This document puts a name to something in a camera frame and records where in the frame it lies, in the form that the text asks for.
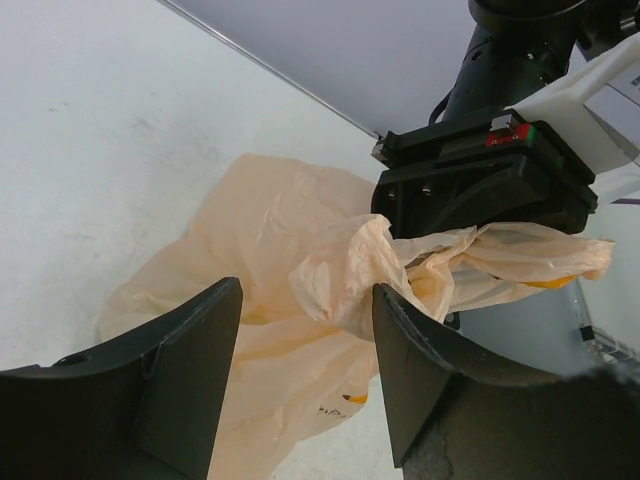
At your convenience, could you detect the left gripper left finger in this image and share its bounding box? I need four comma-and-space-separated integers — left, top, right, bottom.
1, 278, 243, 479

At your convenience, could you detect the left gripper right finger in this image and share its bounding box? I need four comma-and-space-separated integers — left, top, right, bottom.
372, 284, 639, 479

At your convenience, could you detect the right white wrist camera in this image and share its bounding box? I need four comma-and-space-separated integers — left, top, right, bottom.
511, 34, 639, 174

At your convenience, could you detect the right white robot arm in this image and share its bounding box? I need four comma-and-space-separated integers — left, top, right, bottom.
371, 1, 639, 239

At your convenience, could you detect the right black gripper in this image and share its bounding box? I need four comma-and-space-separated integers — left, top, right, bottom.
371, 112, 598, 238

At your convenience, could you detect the orange plastic bag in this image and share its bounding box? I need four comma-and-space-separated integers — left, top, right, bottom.
99, 154, 614, 479

